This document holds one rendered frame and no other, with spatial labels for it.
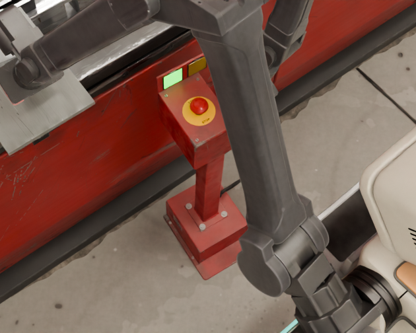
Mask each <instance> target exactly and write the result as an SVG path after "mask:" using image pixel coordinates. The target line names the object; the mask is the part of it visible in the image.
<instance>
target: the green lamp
mask: <svg viewBox="0 0 416 333"><path fill-rule="evenodd" d="M181 80H182V69H179V70H177V71H176V72H174V73H172V74H170V75H168V76H166V77H164V89H166V88H168V87H169V86H171V85H173V84H175V83H177V82H179V81H181Z"/></svg>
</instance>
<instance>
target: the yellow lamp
mask: <svg viewBox="0 0 416 333"><path fill-rule="evenodd" d="M205 68H206V59H205V57H203V58H201V59H199V60H197V61H195V62H193V63H191V64H189V65H188V76H190V75H193V74H194V73H197V72H198V71H201V70H202V69H205Z"/></svg>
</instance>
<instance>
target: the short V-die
mask: <svg viewBox="0 0 416 333"><path fill-rule="evenodd" d="M12 4H14V5H16V6H17V7H18V8H19V7H21V8H22V10H23V11H24V12H25V13H29V12H30V11H32V10H34V9H36V8H37V7H36V4H35V0H4V1H2V2H0V10H1V9H5V8H7V7H8V6H10V5H12Z"/></svg>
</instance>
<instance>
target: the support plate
mask: <svg viewBox="0 0 416 333"><path fill-rule="evenodd" d="M18 9H19V10H20V12H21V13H22V14H23V15H24V17H25V18H26V19H27V21H28V22H29V23H30V24H31V26H32V27H33V28H34V27H36V26H35V25H34V23H33V22H32V21H31V20H30V18H29V17H28V16H27V14H26V13H25V12H24V11H23V10H22V8H21V7H19V8H18ZM63 72H64V76H63V77H62V78H61V79H60V80H58V81H57V82H55V83H53V84H51V85H50V86H48V87H46V88H44V89H43V90H41V91H40V92H37V93H36V94H34V95H32V96H30V97H27V98H25V99H24V101H22V102H21V103H19V104H17V105H13V104H12V103H11V101H10V100H9V98H8V96H7V95H6V94H5V92H4V90H3V89H2V87H1V85H0V143H1V144H2V146H3V148H4V149H5V150H6V152H7V153H8V154H9V156H10V155H12V154H13V153H15V152H17V151H18V150H20V149H22V148H23V147H25V146H27V145H28V144H30V143H32V142H33V141H35V140H37V139H38V138H40V137H42V136H43V135H45V134H47V133H48V132H50V131H51V130H53V129H55V128H56V127H58V126H60V125H61V124H63V123H65V122H66V121H68V120H70V119H71V118H73V117H75V116H76V115H78V114H80V113H81V112H83V111H85V110H86V109H88V108H90V107H91V106H93V105H95V101H94V100H93V99H92V97H91V96H90V95H89V94H88V92H87V91H86V90H85V88H84V87H83V86H82V84H81V83H80V82H79V81H78V79H77V78H76V76H74V74H73V73H72V72H71V70H70V69H69V68H68V69H66V70H65V71H63Z"/></svg>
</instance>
